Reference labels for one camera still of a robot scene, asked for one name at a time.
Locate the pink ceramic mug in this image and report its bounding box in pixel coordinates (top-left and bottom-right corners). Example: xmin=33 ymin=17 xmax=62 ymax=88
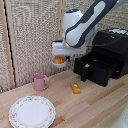
xmin=32 ymin=73 xmax=51 ymax=92

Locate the small white bowl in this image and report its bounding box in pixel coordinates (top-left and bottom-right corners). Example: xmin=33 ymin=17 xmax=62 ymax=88
xmin=51 ymin=55 xmax=69 ymax=69

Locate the woven folding screen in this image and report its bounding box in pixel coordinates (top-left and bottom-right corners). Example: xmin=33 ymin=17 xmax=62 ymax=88
xmin=0 ymin=0 xmax=128 ymax=94

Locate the black air fryer drawer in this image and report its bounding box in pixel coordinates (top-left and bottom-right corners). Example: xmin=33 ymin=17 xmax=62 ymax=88
xmin=73 ymin=54 xmax=122 ymax=88

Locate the white floral rim plate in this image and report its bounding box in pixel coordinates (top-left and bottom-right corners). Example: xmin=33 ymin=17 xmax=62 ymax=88
xmin=8 ymin=95 xmax=57 ymax=128

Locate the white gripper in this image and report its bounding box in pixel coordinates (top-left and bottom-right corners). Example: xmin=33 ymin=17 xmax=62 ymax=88
xmin=51 ymin=40 xmax=88 ymax=63

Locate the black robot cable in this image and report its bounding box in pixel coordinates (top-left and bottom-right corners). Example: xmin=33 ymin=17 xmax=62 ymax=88
xmin=87 ymin=34 xmax=116 ymax=48

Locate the orange food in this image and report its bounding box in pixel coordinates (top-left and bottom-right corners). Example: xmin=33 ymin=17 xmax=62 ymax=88
xmin=54 ymin=56 xmax=66 ymax=65

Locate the orange food block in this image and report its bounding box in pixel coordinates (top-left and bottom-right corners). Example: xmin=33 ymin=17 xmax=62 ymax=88
xmin=70 ymin=82 xmax=82 ymax=95

